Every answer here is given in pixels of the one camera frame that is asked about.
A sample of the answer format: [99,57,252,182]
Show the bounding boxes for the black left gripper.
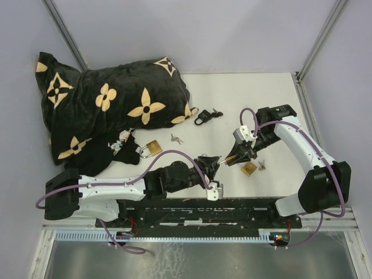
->
[168,156,220,193]

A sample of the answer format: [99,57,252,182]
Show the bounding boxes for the brass padlock long shackle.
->
[238,162,257,177]

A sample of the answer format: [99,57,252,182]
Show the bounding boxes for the small brass padlock top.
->
[218,155,237,164]

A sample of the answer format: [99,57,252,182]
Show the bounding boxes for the long shackle padlock keys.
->
[258,160,266,171]

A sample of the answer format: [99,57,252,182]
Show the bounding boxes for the large padlock keys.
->
[171,134,183,145]

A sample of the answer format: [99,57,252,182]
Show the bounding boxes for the black padlock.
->
[194,110,212,126]

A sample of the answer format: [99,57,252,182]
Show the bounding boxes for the black padlock keys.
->
[211,108,223,118]

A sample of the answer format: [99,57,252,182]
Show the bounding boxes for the large brass padlock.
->
[139,140,163,159]

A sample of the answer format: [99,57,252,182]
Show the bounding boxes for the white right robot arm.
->
[225,105,351,227]

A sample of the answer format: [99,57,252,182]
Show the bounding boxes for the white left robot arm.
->
[36,156,223,227]

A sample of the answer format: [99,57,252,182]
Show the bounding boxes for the black floral garment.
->
[64,128,140,177]

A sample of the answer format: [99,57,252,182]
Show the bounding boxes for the black floral plush pillow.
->
[35,52,198,165]

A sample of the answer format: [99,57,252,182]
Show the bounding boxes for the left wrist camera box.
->
[206,181,224,201]

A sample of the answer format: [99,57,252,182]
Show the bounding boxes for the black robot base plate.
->
[105,198,302,236]

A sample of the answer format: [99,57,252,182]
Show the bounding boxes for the right aluminium frame post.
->
[295,0,354,85]

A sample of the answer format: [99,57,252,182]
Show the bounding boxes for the aluminium frame post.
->
[295,0,354,85]
[41,0,88,70]

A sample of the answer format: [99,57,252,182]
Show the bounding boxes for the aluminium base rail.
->
[42,208,359,232]

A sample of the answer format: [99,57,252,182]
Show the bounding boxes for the light blue cable duct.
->
[55,230,289,244]

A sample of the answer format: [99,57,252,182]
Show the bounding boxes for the left aluminium frame post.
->
[41,0,88,70]

